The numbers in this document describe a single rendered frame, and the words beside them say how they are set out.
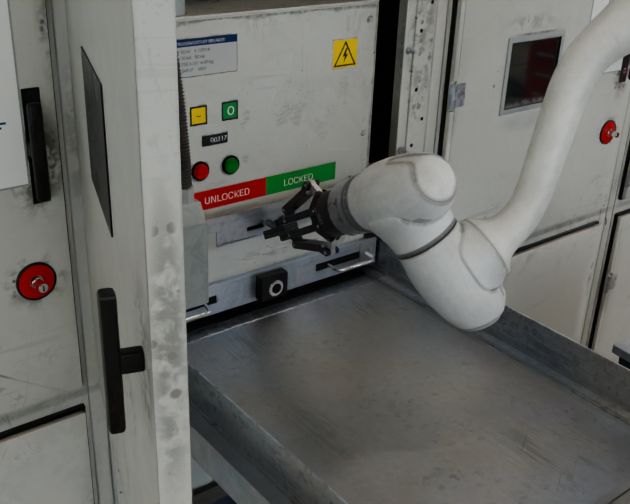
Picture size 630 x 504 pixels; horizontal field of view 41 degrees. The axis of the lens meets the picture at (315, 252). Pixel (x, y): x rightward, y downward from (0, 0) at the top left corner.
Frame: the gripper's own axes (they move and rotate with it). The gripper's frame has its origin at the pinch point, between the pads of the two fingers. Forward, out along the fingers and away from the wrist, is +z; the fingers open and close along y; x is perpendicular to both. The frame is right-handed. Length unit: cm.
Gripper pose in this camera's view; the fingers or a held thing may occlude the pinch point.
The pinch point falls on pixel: (280, 230)
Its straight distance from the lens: 147.5
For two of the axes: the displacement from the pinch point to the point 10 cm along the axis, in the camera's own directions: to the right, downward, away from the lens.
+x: 7.9, -2.4, 5.7
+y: 2.8, 9.6, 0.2
